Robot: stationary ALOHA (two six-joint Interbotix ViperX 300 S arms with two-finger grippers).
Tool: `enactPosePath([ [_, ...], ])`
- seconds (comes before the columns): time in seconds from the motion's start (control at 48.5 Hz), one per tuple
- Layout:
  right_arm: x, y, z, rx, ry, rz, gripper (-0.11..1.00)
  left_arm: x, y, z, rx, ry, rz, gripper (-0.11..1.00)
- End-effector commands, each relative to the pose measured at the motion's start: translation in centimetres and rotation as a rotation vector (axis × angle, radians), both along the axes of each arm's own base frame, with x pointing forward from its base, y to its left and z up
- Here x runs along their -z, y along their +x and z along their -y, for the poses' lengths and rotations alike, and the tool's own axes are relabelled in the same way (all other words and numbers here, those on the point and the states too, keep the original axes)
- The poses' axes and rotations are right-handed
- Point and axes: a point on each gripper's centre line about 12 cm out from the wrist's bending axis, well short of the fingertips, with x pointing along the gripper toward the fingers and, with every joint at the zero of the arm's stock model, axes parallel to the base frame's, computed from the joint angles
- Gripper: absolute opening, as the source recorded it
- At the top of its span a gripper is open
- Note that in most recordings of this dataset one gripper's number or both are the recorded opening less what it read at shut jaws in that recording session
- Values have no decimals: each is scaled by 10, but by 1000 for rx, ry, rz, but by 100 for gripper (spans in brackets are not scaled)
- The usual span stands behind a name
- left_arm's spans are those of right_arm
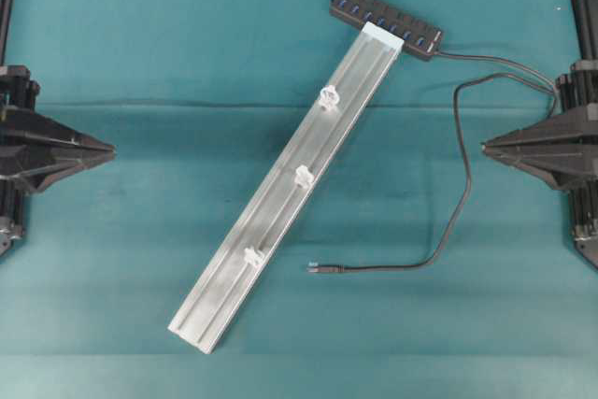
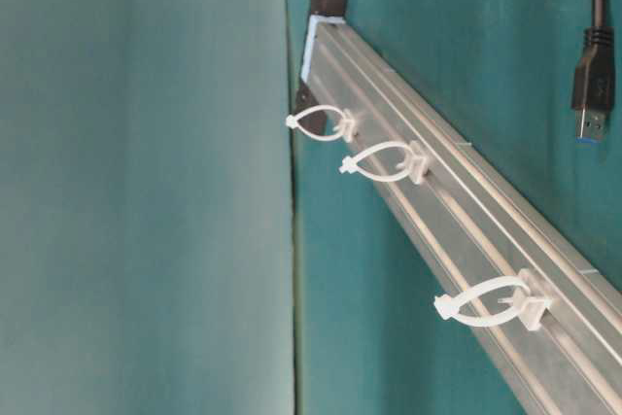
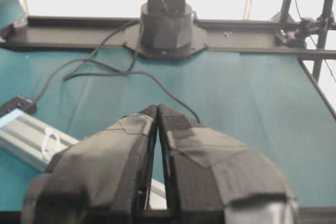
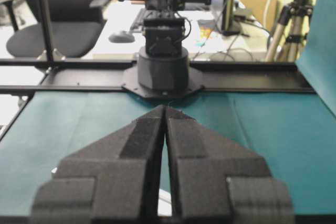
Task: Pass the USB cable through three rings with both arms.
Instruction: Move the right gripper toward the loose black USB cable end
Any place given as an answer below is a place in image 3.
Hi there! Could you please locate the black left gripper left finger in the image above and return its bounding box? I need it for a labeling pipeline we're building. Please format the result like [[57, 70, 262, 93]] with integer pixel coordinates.
[[20, 105, 157, 223]]

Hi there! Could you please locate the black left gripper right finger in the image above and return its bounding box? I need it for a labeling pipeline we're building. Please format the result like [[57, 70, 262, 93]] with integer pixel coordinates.
[[157, 104, 299, 223]]

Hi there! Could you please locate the black USB cable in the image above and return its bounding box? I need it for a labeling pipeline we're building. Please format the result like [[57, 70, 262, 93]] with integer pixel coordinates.
[[62, 70, 202, 124]]

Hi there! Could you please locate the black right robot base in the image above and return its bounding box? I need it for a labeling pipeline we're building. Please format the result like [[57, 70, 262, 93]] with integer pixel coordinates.
[[124, 0, 207, 60]]

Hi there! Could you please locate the black USB hub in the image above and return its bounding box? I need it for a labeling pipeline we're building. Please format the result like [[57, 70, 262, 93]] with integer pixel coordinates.
[[1, 95, 37, 116]]

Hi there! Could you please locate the white ring near hub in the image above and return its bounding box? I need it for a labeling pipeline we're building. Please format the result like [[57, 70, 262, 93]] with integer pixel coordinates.
[[41, 126, 61, 162]]

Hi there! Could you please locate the silver aluminium rail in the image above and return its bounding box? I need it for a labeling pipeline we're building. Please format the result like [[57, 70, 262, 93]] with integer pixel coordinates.
[[1, 107, 157, 210]]

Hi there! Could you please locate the black frame rail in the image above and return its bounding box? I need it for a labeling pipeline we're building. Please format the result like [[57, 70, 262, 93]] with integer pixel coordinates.
[[1, 16, 335, 60]]

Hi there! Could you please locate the black camera stand frame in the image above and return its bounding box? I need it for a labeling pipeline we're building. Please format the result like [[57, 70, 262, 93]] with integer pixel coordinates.
[[269, 0, 336, 120]]

